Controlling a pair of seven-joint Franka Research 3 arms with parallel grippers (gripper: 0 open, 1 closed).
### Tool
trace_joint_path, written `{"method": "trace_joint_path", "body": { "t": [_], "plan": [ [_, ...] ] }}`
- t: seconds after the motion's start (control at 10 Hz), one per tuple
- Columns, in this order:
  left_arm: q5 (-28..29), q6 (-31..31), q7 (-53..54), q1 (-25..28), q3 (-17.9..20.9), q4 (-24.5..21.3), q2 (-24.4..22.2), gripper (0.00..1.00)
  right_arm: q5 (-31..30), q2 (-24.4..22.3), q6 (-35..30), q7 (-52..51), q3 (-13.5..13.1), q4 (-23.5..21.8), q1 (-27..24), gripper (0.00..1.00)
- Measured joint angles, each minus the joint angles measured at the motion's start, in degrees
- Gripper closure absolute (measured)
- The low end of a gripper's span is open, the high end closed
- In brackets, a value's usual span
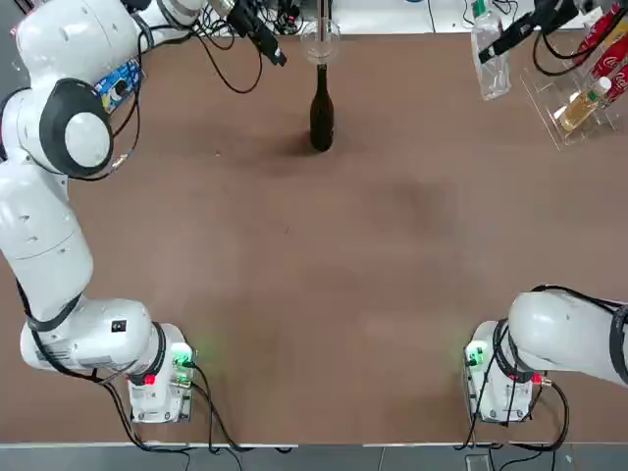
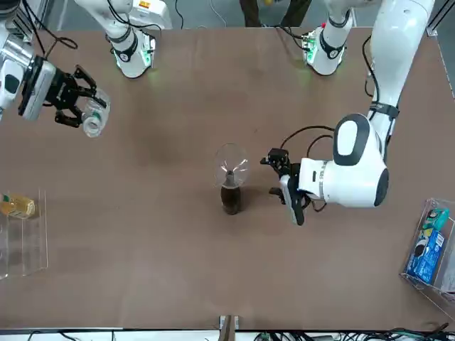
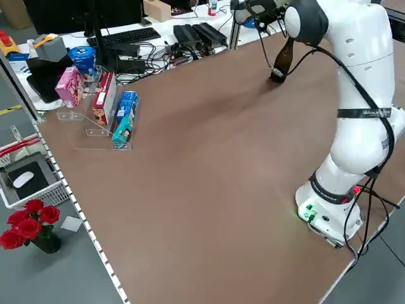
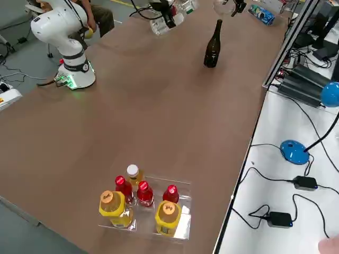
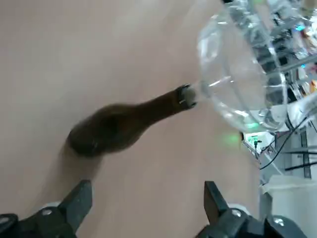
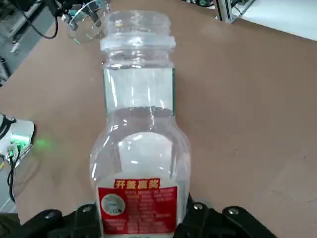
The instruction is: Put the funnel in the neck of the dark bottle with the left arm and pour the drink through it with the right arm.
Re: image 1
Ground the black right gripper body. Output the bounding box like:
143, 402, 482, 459
514, 0, 581, 39

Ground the red cola bottle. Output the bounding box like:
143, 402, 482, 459
606, 63, 628, 107
590, 36, 628, 80
577, 0, 623, 56

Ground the dark brown glass bottle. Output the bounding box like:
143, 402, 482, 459
308, 63, 338, 153

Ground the clear plastic drink bottle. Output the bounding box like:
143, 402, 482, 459
469, 0, 513, 102

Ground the black base cable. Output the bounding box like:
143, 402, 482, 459
455, 377, 571, 451
97, 362, 295, 452

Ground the black right base cable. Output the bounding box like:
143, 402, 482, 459
455, 377, 571, 451

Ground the aluminium camera post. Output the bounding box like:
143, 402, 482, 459
316, 0, 333, 48

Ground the clear acrylic bottle shelf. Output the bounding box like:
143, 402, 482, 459
519, 46, 628, 153

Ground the black left base cable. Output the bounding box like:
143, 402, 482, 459
97, 362, 295, 452

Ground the yellow drink bottle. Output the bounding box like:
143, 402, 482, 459
558, 78, 613, 132

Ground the blue biscuit packet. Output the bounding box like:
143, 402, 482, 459
92, 57, 144, 115

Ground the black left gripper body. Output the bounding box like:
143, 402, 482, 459
226, 0, 269, 38

